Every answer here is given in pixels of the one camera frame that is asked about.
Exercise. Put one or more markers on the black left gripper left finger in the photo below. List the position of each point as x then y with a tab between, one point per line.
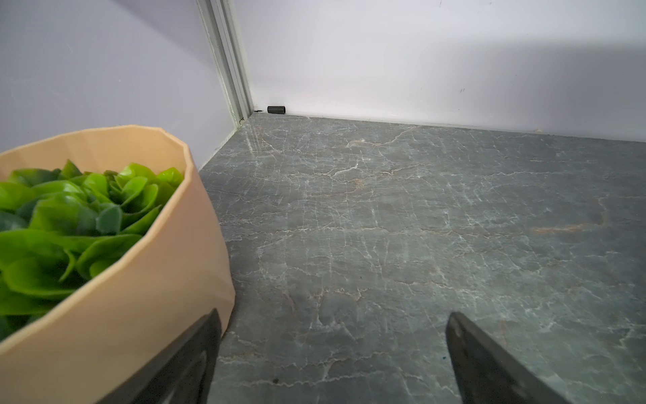
181	373

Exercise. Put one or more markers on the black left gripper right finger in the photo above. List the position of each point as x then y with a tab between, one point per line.
486	373

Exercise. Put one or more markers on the beige pot with green plant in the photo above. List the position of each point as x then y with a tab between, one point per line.
110	250

